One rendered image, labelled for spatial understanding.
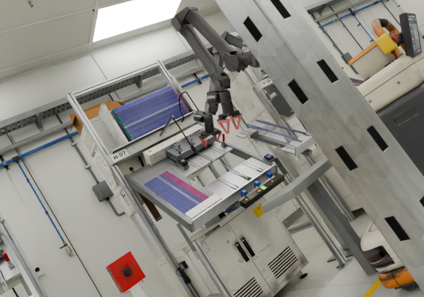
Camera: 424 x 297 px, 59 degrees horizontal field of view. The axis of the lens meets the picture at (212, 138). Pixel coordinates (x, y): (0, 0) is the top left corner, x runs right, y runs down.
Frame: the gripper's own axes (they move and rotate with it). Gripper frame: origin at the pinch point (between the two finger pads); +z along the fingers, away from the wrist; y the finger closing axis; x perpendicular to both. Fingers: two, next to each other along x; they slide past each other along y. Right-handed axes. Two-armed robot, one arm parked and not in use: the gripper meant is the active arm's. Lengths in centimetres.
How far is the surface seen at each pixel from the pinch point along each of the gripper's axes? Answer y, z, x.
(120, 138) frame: 39, -3, -48
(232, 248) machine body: 18, 56, 33
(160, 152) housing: 20.7, 9.6, -31.3
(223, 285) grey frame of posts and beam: 47, 41, 60
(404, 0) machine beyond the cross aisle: -449, 2, -103
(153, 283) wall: 31, 175, -81
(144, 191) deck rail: 48, 16, -9
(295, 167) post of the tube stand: -43, 26, 32
